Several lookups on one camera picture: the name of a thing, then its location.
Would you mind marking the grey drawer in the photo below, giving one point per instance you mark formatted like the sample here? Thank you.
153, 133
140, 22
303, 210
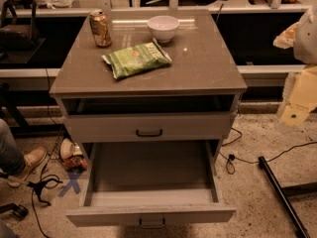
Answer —
151, 185
148, 127

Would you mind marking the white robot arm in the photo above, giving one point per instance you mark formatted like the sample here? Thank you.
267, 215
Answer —
300, 89

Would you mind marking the grey drawer cabinet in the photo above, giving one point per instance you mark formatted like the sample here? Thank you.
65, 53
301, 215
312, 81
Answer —
202, 77

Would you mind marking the black floor bar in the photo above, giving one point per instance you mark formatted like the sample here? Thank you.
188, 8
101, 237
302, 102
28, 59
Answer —
300, 230

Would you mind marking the white bowl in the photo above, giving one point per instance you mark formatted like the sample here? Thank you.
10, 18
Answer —
163, 28

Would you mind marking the green chip bag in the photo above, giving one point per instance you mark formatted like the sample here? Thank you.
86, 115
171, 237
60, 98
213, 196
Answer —
139, 58

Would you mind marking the soda can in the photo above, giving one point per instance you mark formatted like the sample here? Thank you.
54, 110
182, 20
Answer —
99, 28

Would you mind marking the toys on floor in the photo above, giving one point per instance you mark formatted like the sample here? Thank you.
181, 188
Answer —
72, 156

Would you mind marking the blue tape cross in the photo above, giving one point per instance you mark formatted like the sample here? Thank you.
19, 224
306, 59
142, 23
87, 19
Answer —
73, 183

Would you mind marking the tan shoe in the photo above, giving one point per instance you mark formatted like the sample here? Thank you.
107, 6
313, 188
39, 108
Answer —
29, 162

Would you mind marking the dark chair left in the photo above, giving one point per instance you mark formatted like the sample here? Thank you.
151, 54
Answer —
18, 42

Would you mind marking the jeans leg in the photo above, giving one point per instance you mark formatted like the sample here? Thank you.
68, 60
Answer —
11, 159

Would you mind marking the black caster wheel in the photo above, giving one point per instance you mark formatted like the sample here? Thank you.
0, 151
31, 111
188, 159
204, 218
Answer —
18, 210

